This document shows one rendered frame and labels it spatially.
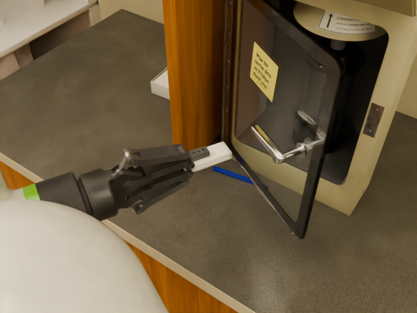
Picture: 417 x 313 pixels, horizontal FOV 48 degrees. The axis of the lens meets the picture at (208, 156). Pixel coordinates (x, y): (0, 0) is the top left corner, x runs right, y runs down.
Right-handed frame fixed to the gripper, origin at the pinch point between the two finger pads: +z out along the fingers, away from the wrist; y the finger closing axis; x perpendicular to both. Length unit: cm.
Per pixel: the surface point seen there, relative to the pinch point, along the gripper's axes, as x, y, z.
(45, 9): 117, -28, -6
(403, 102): 17, -24, 67
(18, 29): 107, -28, -17
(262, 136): -0.8, 1.0, 9.6
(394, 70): -5.8, 11.1, 29.8
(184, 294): 1.9, -43.9, -4.7
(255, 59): 10.0, 8.3, 14.1
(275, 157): -5.6, 0.8, 9.1
